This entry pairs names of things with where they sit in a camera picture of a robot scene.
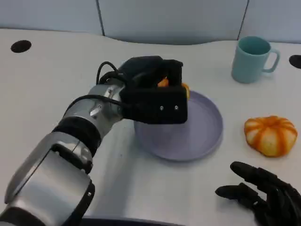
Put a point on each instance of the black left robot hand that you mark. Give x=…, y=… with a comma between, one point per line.
x=143, y=70

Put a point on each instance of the orange and white bread roll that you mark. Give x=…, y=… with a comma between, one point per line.
x=162, y=83
x=270, y=136

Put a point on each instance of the lilac plate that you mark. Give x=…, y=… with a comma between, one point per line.
x=200, y=131

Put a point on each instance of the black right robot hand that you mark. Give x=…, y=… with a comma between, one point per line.
x=279, y=202

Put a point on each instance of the pale green mug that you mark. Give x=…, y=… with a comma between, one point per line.
x=247, y=66

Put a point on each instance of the grey partition panel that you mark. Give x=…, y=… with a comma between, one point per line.
x=275, y=18
x=47, y=14
x=171, y=18

